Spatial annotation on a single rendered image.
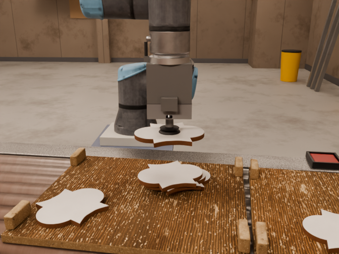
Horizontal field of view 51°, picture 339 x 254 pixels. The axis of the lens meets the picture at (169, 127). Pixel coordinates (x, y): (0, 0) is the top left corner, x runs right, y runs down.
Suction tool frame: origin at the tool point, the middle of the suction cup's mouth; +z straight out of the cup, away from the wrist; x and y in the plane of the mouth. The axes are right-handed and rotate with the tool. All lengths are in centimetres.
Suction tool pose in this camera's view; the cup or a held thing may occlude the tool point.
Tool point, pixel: (169, 137)
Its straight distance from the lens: 71.3
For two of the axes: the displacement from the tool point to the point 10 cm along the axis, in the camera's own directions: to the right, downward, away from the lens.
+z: 0.0, 9.5, 3.1
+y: 10.0, 0.0, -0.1
